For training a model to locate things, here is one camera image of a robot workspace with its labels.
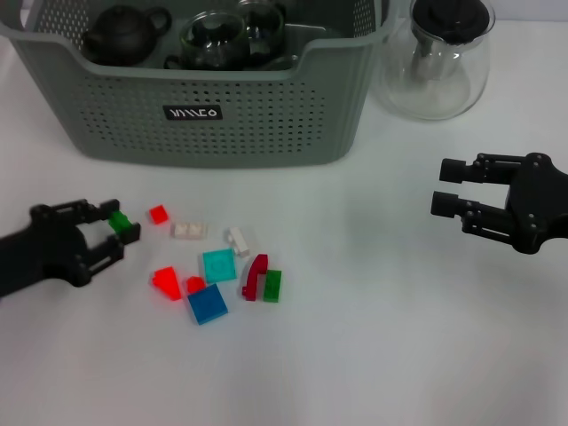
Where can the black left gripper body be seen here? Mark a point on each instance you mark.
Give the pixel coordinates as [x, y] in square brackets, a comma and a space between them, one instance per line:
[49, 253]

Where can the clear glass carafe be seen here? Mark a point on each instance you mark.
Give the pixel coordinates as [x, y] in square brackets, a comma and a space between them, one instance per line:
[435, 95]

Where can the white two-stud toy brick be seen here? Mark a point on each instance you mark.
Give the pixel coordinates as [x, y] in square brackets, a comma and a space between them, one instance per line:
[190, 231]

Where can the grey-green perforated storage bin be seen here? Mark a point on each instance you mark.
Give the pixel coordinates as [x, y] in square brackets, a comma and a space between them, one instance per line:
[266, 124]

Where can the teal flat square plate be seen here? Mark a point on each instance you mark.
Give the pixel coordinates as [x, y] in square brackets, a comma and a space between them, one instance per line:
[218, 265]

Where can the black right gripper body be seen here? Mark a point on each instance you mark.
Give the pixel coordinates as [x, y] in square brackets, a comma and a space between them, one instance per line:
[537, 204]

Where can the red sloped toy brick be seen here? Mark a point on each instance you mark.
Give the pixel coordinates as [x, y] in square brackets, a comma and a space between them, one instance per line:
[168, 281]

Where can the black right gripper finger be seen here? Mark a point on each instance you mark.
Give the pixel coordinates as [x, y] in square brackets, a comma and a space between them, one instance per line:
[459, 171]
[446, 203]

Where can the small green toy brick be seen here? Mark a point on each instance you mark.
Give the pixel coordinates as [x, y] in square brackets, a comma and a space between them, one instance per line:
[120, 222]

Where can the red square toy brick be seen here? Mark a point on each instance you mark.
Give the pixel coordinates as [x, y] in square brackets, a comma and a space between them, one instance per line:
[159, 214]

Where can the small white toy block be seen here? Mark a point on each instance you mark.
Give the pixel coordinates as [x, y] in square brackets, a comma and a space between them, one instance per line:
[239, 242]

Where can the black carafe lid with strainer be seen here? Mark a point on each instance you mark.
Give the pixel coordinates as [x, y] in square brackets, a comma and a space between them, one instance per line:
[448, 18]

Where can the blue flat square plate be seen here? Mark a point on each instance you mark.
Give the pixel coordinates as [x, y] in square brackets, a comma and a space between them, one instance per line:
[207, 306]

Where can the small red toy piece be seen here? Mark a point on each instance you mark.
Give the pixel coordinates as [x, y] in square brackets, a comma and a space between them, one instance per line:
[195, 284]

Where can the long green toy brick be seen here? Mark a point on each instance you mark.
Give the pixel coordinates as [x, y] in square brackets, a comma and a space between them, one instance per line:
[272, 286]

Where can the glass teacup with black base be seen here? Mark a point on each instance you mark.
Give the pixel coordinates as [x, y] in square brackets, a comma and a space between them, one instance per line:
[268, 31]
[168, 62]
[213, 40]

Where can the black clay teapot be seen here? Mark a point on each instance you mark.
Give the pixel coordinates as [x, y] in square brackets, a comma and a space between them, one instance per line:
[120, 35]

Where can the dark red curved toy piece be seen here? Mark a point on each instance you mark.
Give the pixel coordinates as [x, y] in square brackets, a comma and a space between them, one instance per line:
[255, 277]

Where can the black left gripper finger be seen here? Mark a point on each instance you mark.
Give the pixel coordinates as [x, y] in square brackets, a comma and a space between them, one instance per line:
[89, 210]
[111, 253]

